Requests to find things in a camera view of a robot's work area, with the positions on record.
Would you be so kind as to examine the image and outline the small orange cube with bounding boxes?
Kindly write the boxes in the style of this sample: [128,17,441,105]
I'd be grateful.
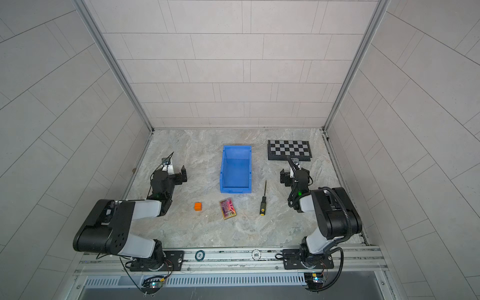
[194,202,203,211]

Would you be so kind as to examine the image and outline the white round sticker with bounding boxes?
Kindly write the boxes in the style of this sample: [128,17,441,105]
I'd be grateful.
[251,249,261,261]

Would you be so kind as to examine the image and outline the black yellow screwdriver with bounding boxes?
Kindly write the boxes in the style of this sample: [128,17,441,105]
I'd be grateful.
[259,182,267,216]

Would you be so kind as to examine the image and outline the circuit board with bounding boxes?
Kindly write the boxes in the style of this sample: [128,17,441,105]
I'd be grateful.
[304,272,325,291]
[142,276,166,295]

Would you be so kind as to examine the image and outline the black white checkerboard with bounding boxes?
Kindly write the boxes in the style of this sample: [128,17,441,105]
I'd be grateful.
[267,140,313,161]

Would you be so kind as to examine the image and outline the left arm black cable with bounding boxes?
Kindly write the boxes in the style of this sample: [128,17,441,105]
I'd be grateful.
[119,256,151,295]

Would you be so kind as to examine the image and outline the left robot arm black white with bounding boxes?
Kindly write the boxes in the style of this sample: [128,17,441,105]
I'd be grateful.
[72,161,188,272]

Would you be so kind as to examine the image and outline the left circuit board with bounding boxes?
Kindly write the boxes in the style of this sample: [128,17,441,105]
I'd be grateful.
[142,276,166,295]

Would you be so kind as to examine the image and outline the aluminium mounting rail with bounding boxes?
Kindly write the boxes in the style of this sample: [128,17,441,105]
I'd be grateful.
[73,244,388,276]

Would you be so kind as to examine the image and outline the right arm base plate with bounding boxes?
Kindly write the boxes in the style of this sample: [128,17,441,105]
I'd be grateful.
[276,248,335,270]

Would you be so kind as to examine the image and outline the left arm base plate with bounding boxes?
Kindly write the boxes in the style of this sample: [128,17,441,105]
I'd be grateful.
[125,251,185,272]

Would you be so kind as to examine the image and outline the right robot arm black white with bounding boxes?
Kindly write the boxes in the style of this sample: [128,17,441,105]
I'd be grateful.
[280,158,363,269]

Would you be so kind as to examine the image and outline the blue plastic bin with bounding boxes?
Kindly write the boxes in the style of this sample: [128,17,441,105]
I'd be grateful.
[219,146,252,194]

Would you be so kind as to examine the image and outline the right circuit board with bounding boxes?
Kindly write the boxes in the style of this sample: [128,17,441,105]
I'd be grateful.
[304,272,325,291]

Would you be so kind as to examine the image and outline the colourful card box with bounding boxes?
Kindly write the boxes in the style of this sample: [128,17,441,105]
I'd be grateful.
[220,197,237,220]

